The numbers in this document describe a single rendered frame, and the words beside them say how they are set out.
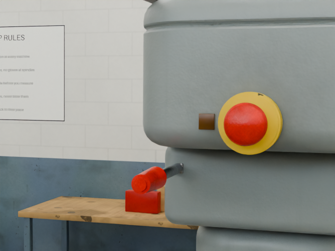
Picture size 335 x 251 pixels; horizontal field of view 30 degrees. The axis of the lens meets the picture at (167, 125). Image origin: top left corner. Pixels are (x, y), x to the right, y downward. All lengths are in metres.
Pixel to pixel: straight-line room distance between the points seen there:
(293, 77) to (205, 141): 0.11
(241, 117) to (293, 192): 0.17
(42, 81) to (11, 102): 0.36
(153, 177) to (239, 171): 0.14
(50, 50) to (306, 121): 5.09
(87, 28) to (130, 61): 0.48
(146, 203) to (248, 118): 4.19
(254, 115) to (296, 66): 0.07
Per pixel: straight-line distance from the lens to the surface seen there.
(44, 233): 5.79
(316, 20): 0.62
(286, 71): 0.61
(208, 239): 0.79
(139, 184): 0.60
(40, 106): 5.68
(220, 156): 0.72
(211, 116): 0.62
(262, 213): 0.72
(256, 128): 0.57
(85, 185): 5.54
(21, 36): 5.78
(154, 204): 4.72
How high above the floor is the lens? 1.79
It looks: 3 degrees down
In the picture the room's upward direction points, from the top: straight up
